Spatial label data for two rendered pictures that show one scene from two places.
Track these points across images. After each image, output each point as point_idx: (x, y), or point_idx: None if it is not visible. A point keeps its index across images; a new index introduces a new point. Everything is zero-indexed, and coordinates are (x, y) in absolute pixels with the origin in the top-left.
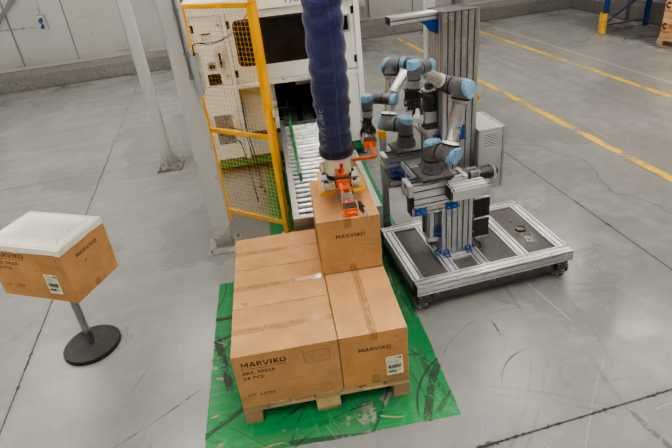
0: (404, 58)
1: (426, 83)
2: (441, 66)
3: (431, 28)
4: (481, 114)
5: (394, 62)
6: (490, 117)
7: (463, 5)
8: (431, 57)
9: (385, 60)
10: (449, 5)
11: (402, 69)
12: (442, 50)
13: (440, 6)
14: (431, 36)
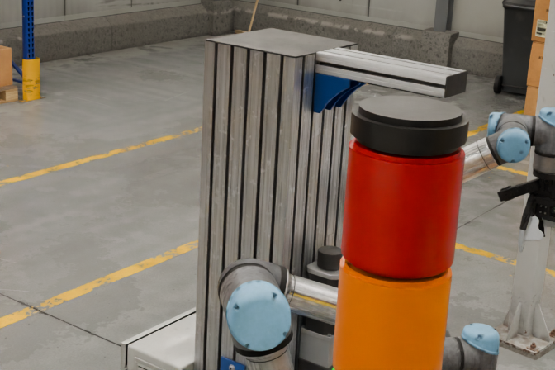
0: (524, 131)
1: (339, 250)
2: (343, 182)
3: (351, 93)
4: (148, 339)
5: (275, 280)
6: (163, 324)
7: (246, 36)
8: (304, 188)
9: (277, 291)
10: (249, 45)
11: (294, 277)
12: (349, 139)
13: (268, 49)
14: (309, 129)
